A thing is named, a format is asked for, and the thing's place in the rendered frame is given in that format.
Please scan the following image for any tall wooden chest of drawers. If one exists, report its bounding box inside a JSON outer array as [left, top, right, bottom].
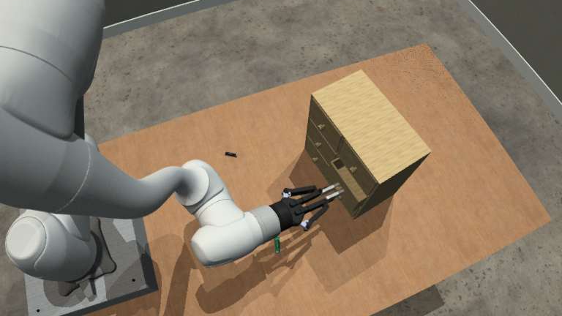
[[304, 70, 431, 220]]

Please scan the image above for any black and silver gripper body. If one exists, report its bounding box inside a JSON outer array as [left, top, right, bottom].
[[270, 197, 305, 232]]

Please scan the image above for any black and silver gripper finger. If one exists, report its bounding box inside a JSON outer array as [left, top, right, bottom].
[[294, 189, 344, 231], [282, 183, 340, 207]]

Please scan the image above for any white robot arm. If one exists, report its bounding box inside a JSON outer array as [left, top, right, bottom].
[[0, 0, 281, 298]]

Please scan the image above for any brown wooden drawer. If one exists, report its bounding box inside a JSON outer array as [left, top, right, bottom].
[[310, 98, 342, 153], [326, 157, 367, 212], [329, 181, 359, 217], [308, 119, 337, 164], [339, 139, 378, 196], [306, 136, 329, 180]]

